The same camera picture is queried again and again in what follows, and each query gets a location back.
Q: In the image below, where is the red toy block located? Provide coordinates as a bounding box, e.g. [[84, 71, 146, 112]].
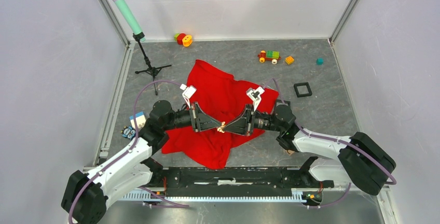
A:
[[176, 33, 186, 45]]

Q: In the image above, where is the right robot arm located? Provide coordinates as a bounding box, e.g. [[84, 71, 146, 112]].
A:
[[218, 104, 397, 195]]

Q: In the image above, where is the wooden letter cube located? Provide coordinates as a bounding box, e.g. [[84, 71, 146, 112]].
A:
[[286, 150, 295, 156]]

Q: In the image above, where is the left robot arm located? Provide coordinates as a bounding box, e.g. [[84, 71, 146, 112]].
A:
[[61, 100, 222, 223]]

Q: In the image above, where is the gold butterfly brooch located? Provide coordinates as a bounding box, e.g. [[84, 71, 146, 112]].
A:
[[217, 121, 226, 133]]

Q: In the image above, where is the blue patterned card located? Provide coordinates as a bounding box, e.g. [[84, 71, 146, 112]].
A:
[[121, 126, 136, 140]]

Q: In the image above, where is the slotted cable duct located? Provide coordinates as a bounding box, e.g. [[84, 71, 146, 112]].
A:
[[119, 189, 307, 203]]

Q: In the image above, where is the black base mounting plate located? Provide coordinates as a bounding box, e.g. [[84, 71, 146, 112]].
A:
[[143, 157, 334, 197]]

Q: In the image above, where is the white and blue block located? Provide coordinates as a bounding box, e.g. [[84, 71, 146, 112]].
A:
[[129, 111, 146, 130]]

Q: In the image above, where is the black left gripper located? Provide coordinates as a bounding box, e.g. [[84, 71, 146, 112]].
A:
[[163, 102, 222, 133]]

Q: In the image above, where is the teal small cube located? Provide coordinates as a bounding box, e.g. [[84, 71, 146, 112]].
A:
[[316, 58, 324, 65]]

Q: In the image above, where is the colourful toy train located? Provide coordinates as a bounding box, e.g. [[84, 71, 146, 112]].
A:
[[257, 50, 281, 64]]

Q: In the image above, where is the black tripod stand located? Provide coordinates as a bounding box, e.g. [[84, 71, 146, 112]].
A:
[[133, 32, 172, 82]]

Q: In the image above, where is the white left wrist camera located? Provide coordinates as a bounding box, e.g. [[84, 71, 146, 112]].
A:
[[180, 84, 197, 107]]

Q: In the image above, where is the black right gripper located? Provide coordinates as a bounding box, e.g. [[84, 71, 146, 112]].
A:
[[223, 104, 283, 136]]

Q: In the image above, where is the orange toy block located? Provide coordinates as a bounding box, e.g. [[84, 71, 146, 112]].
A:
[[182, 35, 193, 47]]

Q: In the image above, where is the orange lego brick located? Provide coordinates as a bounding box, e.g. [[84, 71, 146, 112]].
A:
[[284, 56, 295, 65]]

